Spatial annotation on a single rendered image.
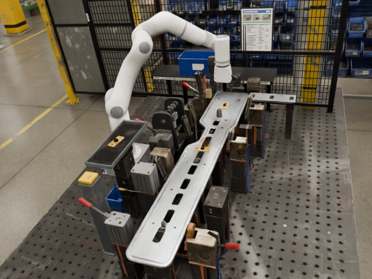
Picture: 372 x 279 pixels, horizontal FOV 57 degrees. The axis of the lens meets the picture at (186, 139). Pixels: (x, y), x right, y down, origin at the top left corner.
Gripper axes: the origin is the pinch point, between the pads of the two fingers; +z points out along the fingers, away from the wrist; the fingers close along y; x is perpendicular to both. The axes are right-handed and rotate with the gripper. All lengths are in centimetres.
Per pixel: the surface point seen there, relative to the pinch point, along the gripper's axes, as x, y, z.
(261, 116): -8.1, 23.8, 12.3
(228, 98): 10.5, 0.3, 11.9
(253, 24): 55, 8, -22
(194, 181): -72, 4, 12
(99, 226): -98, -33, 23
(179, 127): -32.3, -18.0, 9.7
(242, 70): 48.1, 1.1, 8.9
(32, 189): -9, -188, 113
